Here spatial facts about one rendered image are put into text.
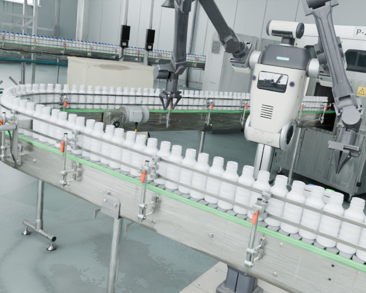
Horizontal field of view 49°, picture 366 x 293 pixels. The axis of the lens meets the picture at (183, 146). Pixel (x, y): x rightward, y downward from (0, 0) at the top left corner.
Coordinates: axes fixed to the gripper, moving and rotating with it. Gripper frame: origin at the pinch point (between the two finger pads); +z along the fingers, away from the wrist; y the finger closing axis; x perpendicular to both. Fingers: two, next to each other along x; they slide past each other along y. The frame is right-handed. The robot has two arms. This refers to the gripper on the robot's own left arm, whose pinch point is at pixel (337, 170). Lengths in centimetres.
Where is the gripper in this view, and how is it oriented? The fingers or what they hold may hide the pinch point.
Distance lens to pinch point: 147.5
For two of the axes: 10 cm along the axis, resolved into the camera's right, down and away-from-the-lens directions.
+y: 8.2, 2.3, -5.3
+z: -3.1, 9.5, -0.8
